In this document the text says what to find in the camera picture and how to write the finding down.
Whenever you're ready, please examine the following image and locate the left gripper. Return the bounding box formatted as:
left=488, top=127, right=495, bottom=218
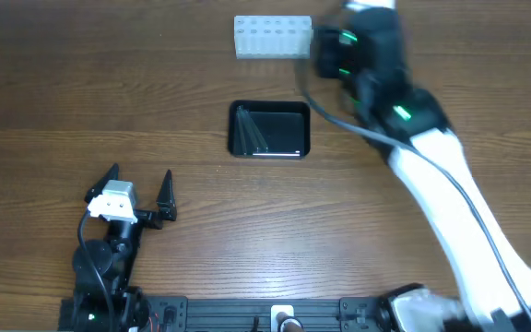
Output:
left=84, top=162, right=178, bottom=231

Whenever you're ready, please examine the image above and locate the clear test tube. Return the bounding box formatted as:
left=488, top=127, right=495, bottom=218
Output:
left=243, top=110, right=270, bottom=154

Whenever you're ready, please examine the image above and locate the black tray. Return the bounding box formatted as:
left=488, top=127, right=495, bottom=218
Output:
left=227, top=99, right=312, bottom=160

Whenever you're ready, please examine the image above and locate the white test tube rack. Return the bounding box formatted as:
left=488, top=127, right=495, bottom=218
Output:
left=233, top=14, right=314, bottom=61

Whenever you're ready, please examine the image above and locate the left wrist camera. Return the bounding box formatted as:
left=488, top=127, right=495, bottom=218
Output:
left=86, top=180, right=138, bottom=225

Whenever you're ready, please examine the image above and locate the black cable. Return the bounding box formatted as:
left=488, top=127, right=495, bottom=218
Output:
left=298, top=58, right=531, bottom=332
left=77, top=209, right=117, bottom=332

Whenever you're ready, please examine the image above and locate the mounting rail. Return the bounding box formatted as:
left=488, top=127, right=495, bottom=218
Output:
left=57, top=294, right=389, bottom=332

